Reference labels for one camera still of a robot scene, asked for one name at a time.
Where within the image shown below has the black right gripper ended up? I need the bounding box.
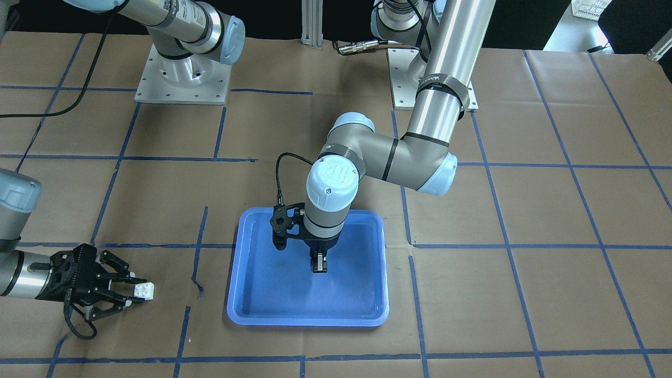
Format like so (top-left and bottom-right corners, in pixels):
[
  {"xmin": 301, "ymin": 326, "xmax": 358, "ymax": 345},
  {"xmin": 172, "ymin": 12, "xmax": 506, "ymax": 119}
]
[{"xmin": 36, "ymin": 244, "xmax": 146, "ymax": 321}]

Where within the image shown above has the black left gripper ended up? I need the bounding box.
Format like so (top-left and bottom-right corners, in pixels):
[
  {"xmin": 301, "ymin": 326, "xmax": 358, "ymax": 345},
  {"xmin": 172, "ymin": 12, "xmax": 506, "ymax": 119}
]
[{"xmin": 269, "ymin": 203, "xmax": 339, "ymax": 273}]

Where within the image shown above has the white block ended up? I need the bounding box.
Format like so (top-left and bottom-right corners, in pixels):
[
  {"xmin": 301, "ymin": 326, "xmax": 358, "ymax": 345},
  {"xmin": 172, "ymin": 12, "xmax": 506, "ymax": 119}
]
[{"xmin": 133, "ymin": 282, "xmax": 154, "ymax": 301}]

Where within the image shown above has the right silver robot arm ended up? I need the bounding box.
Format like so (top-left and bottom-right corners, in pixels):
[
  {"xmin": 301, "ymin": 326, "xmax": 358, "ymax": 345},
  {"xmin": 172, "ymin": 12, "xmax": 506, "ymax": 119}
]
[{"xmin": 1, "ymin": 1, "xmax": 245, "ymax": 321}]

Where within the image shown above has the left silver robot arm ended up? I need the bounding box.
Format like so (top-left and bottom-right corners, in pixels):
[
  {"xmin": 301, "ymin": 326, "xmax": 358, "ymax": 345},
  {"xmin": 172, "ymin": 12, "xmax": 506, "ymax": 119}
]
[{"xmin": 269, "ymin": 1, "xmax": 495, "ymax": 273}]

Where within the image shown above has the blue plastic tray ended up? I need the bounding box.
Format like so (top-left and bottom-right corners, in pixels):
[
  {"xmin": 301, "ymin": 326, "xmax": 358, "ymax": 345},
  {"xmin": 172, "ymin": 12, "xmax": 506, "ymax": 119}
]
[{"xmin": 226, "ymin": 207, "xmax": 390, "ymax": 327}]

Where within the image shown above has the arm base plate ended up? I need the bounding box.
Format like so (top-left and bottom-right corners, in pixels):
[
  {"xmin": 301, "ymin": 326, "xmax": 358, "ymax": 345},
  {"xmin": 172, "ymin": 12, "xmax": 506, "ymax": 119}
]
[
  {"xmin": 134, "ymin": 46, "xmax": 232, "ymax": 106},
  {"xmin": 386, "ymin": 47, "xmax": 479, "ymax": 111}
]

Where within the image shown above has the aluminium frame post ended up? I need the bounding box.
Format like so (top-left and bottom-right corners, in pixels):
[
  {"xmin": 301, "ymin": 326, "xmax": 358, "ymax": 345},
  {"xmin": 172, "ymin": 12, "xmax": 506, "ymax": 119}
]
[{"xmin": 300, "ymin": 0, "xmax": 323, "ymax": 49}]

